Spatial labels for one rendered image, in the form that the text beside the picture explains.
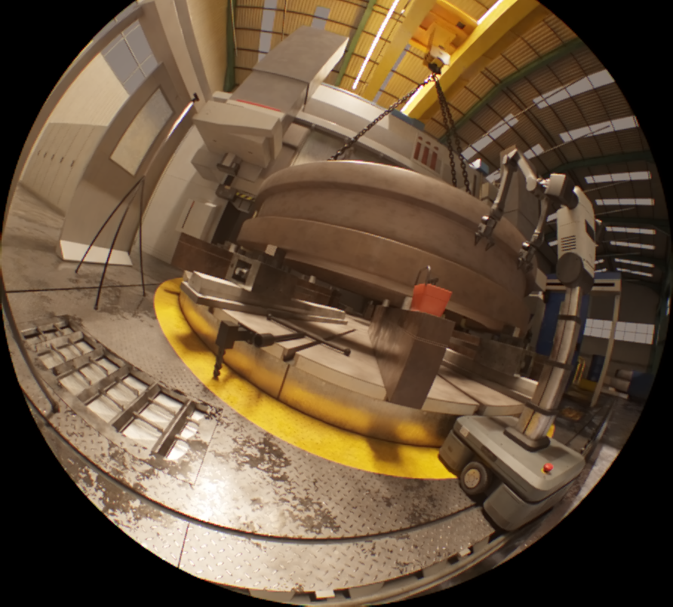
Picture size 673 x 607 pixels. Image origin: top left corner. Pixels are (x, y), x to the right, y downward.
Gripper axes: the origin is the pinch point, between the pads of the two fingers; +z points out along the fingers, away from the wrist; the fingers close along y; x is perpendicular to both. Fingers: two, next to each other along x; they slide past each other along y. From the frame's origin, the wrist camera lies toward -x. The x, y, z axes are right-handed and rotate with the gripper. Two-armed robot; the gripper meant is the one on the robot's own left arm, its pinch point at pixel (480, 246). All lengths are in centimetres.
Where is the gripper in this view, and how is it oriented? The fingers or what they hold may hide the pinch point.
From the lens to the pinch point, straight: 153.3
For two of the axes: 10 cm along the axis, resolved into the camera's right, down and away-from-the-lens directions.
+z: -3.2, 8.5, 4.1
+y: -9.4, -3.4, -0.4
